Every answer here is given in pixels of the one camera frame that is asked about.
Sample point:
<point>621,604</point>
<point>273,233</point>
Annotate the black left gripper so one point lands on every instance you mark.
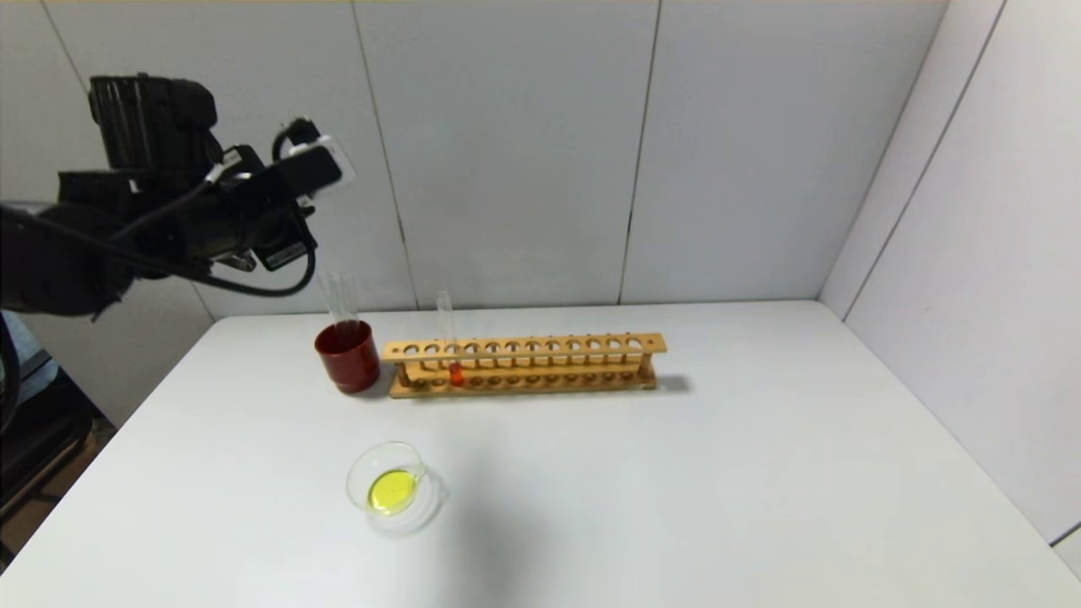
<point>285,252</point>

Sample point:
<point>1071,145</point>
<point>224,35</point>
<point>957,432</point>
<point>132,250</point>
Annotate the test tube with red pigment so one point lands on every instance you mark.
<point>456,374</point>

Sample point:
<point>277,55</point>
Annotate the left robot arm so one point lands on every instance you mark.
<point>59,253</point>

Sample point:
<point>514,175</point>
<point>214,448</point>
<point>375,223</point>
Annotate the wooden test tube rack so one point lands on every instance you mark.
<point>524,346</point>

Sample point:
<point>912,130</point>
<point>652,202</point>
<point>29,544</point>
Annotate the dark red cup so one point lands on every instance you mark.
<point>348,359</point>

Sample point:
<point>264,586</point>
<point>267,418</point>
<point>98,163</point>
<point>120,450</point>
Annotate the clear glass beaker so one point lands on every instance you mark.
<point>393,491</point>

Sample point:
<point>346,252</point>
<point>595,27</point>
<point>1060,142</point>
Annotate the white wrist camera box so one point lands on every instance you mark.
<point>317,169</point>

